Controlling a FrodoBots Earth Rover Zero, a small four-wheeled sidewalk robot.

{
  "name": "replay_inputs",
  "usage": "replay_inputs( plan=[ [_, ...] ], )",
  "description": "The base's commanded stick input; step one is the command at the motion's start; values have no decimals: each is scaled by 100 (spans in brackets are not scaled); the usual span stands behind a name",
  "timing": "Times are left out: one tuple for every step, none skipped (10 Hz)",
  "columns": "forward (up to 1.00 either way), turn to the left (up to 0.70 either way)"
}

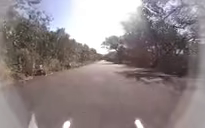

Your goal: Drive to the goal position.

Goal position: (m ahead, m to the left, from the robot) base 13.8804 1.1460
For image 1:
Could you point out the robot's own part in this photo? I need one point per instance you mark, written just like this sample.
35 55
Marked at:
138 123
66 124

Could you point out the broad-crowned tree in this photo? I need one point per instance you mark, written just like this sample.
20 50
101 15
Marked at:
111 42

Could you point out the grey asphalt road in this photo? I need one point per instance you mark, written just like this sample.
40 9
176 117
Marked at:
100 93

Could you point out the row of roadside trees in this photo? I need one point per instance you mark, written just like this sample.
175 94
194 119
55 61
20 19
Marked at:
33 46
163 36

